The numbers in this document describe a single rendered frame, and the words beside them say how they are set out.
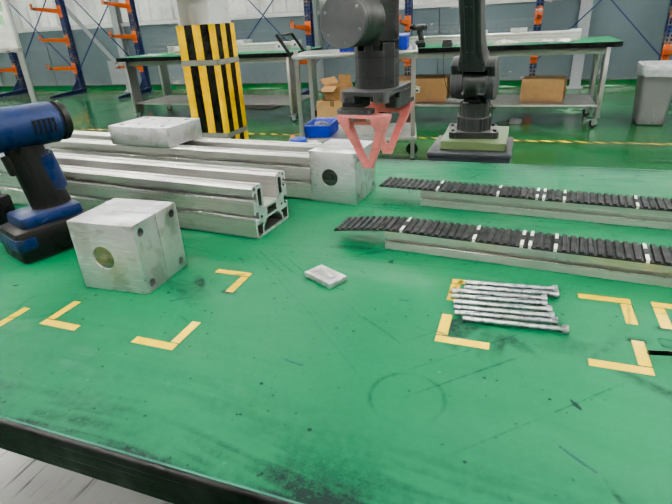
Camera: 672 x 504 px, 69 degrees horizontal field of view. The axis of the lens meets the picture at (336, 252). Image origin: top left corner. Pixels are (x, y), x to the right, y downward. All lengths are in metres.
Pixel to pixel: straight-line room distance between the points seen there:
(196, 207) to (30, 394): 0.40
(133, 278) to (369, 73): 0.40
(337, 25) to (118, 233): 0.36
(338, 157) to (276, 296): 0.35
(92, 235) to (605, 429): 0.59
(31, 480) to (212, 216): 0.77
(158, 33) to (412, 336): 10.16
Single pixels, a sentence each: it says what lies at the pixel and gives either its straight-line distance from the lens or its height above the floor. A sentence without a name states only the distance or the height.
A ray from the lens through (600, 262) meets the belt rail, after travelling 0.68.
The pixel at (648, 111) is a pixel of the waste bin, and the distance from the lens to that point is 5.75.
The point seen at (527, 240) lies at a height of 0.81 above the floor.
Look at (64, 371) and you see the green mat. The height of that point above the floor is 0.78.
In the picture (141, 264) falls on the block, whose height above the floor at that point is 0.82.
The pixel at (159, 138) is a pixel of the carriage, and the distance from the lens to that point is 1.10.
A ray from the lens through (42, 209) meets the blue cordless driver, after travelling 0.88.
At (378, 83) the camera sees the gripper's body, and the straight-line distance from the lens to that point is 0.66.
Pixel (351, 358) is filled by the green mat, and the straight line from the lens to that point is 0.50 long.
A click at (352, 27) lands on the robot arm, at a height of 1.08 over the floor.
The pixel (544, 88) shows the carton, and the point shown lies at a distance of 5.60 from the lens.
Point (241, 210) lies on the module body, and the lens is 0.78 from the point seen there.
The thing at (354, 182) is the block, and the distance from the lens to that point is 0.89.
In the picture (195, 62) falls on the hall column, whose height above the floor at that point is 0.84.
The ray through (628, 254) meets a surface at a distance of 0.69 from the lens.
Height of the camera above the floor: 1.09
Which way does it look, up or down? 25 degrees down
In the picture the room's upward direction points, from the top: 3 degrees counter-clockwise
